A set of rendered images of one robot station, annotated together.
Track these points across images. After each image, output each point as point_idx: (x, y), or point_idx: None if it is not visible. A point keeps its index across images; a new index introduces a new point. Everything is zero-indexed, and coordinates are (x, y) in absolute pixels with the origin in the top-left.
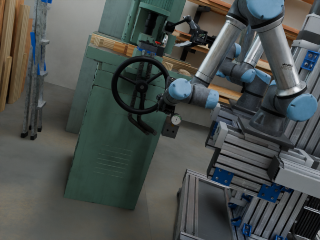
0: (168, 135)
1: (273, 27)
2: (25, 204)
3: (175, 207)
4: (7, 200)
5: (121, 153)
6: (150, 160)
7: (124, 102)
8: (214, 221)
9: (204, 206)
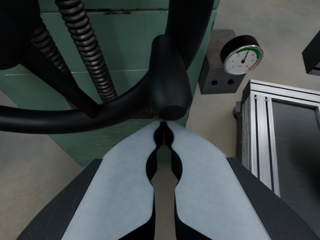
0: (217, 91)
1: None
2: (33, 198)
3: (233, 134)
4: (10, 197)
5: (126, 126)
6: (185, 123)
7: (64, 40)
8: (310, 214)
9: (287, 174)
